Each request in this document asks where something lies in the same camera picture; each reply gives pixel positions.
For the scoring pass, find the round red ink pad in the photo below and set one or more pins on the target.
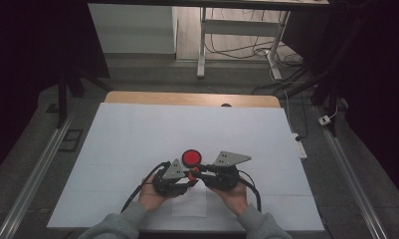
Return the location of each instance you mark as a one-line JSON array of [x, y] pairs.
[[191, 157]]

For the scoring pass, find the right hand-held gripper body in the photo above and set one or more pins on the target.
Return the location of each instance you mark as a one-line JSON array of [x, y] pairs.
[[223, 177]]

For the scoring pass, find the black metal stand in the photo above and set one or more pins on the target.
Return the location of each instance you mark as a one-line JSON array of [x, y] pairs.
[[61, 99], [333, 96]]

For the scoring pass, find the dark table grommet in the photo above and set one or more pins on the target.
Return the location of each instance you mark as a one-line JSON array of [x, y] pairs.
[[226, 105]]

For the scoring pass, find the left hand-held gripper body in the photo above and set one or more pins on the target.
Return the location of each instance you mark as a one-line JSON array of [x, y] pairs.
[[168, 186]]

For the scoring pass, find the white power strip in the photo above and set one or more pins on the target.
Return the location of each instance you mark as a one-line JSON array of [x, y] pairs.
[[300, 149]]

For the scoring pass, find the small white paper sheet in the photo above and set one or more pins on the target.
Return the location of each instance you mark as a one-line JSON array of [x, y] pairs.
[[193, 205]]

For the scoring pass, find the white plug adapter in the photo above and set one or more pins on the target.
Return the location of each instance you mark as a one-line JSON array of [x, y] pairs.
[[324, 120]]

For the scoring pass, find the large white table cover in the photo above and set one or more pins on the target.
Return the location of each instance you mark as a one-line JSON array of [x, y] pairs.
[[160, 132]]

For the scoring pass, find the dark curtain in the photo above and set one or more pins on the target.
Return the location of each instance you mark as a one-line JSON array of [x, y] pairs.
[[21, 66], [379, 83]]

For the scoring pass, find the metal floor rail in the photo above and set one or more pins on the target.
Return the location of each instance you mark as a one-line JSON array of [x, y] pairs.
[[349, 176], [31, 186]]

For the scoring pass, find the white-legged desk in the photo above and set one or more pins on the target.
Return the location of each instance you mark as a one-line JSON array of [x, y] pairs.
[[240, 27]]

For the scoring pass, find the grey cabinet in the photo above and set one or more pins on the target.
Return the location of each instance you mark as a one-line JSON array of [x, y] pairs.
[[134, 30]]

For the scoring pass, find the small orange stamp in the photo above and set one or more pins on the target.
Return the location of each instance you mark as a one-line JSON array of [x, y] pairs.
[[195, 170]]

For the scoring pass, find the person's right hand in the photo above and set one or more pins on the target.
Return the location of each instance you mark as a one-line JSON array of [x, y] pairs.
[[235, 199]]

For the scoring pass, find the person's left hand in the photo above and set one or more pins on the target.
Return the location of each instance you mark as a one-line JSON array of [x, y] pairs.
[[150, 197]]

